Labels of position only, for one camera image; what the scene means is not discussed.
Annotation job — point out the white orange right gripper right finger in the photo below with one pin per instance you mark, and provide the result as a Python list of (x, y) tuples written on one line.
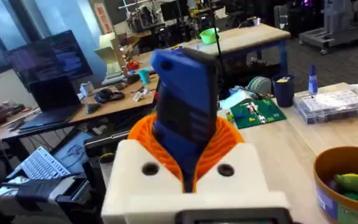
[(238, 168)]

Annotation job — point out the white orange right gripper left finger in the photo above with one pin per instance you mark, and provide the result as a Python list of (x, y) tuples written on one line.
[(141, 155)]

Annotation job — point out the wooden desk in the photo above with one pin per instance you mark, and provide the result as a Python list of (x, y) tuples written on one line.
[(117, 107)]

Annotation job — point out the green board with blocks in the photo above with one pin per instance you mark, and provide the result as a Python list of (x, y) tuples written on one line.
[(259, 115)]

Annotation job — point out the black computer mouse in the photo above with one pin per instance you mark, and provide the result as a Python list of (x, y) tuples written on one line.
[(92, 108)]

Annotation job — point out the black headphones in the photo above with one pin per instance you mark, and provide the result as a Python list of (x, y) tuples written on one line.
[(107, 96)]

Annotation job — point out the teal cup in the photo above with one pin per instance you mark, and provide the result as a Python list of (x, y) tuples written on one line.
[(145, 76)]

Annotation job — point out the grey tape roll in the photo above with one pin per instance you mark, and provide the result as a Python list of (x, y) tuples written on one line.
[(259, 85)]

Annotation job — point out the dark blue cup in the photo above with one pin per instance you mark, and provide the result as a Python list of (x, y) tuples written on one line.
[(283, 91)]

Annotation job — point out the white keyboard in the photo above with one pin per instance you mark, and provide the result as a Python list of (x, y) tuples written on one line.
[(43, 165)]

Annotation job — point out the black laptop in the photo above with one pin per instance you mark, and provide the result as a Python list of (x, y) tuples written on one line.
[(53, 99)]

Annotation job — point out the brown tub with toys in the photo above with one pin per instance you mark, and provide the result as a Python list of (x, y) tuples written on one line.
[(346, 174)]

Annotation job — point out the clear plastic parts box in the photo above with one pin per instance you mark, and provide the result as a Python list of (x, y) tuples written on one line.
[(334, 105)]

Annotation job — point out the wooden table with blue legs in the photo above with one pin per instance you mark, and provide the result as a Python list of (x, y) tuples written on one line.
[(247, 35)]

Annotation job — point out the green plastic bowl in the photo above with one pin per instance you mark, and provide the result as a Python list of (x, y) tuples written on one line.
[(208, 36)]

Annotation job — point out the dark computer monitor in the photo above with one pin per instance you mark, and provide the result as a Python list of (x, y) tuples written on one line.
[(48, 57)]

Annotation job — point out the grey wheeled cart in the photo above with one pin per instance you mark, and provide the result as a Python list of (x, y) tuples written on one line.
[(337, 28)]

